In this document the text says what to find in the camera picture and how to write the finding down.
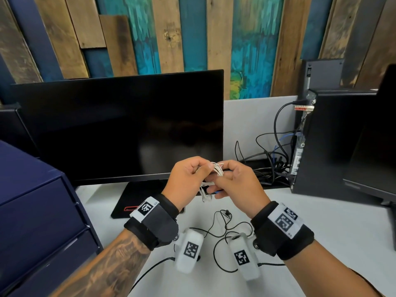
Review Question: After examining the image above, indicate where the person's left hand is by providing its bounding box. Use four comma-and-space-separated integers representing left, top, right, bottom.
161, 156, 215, 211

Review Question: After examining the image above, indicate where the person's right hand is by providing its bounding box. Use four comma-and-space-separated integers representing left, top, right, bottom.
206, 160, 271, 219

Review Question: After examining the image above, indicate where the white cable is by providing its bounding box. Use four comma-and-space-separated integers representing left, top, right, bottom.
198, 161, 225, 203

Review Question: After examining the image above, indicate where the person's right forearm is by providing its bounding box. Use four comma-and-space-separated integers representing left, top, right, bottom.
289, 240, 385, 297

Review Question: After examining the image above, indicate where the person's left forearm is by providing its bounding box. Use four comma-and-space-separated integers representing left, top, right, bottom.
50, 228, 153, 297

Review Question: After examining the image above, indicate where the black power strip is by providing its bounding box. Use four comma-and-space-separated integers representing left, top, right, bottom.
242, 159, 293, 190

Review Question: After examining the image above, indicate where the grey desk partition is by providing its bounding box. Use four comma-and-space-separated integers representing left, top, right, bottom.
223, 95, 299, 172

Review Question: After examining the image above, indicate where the black monitor stand base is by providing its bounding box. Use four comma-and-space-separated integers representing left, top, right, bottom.
110, 179, 186, 219

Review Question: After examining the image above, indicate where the large black monitor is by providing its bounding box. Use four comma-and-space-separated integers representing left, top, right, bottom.
11, 69, 225, 187

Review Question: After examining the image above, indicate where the black desktop computer tower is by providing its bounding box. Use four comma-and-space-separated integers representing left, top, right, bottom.
290, 89, 380, 205

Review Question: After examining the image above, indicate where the black computer case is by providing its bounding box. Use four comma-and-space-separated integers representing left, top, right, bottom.
297, 58, 346, 101

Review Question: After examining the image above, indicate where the black monitor with stand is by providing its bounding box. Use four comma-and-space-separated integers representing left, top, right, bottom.
342, 63, 396, 214

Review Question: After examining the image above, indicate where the dark blue drawer cabinet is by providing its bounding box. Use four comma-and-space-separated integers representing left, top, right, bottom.
0, 140, 104, 297

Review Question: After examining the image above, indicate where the black box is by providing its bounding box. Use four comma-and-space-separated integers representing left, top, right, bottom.
0, 103, 41, 159

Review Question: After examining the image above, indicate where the tangle of black cables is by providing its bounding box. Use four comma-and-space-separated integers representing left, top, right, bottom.
235, 132, 294, 186

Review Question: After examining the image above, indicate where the thin black cable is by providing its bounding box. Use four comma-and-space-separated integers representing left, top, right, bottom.
212, 209, 255, 273

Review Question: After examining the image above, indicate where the black left wrist strap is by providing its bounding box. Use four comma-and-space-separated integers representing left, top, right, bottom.
124, 193, 180, 252

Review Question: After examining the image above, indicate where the black wrist strap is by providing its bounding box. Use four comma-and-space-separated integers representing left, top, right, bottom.
124, 193, 180, 252
250, 201, 315, 261

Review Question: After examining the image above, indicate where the blue network cable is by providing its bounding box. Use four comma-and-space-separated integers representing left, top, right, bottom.
272, 132, 302, 172

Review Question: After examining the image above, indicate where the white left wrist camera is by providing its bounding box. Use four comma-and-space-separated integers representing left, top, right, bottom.
174, 228, 205, 274

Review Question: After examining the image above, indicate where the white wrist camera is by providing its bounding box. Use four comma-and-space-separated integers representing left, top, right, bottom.
174, 228, 205, 274
228, 232, 261, 281

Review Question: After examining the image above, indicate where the black right wrist strap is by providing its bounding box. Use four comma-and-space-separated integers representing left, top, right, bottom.
250, 201, 315, 261

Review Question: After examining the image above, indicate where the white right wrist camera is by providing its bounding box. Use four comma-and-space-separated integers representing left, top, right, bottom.
228, 232, 261, 281

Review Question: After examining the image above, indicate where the black cable with plug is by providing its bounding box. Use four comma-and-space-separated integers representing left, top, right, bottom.
273, 101, 311, 170

